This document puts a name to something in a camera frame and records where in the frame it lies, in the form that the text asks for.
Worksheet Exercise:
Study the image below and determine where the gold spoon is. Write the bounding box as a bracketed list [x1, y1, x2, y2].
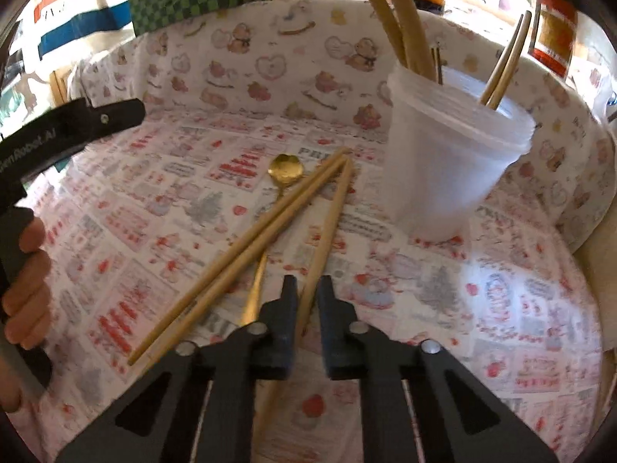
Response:
[239, 152, 305, 328]

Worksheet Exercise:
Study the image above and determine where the person left hand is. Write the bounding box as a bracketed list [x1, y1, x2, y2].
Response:
[2, 218, 51, 350]

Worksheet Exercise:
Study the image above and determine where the striped curtain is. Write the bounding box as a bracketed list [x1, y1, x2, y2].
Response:
[32, 0, 134, 60]

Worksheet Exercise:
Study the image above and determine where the print pattern tablecloth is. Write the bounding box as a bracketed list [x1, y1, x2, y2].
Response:
[13, 112, 601, 462]

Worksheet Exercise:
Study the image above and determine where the translucent plastic cup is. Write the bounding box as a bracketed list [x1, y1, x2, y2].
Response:
[379, 65, 535, 242]

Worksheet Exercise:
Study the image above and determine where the bear print cloth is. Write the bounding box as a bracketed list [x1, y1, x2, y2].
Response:
[68, 0, 616, 249]

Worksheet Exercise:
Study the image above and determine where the red capped sauce bottle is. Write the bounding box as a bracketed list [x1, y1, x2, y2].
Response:
[529, 0, 577, 78]

